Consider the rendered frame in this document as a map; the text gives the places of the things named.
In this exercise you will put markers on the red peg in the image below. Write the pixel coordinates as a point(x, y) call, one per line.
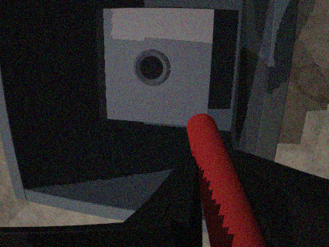
point(229, 218)

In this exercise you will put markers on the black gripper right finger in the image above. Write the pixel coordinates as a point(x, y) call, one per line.
point(291, 207)

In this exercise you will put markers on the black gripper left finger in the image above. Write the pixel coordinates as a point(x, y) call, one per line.
point(172, 217)

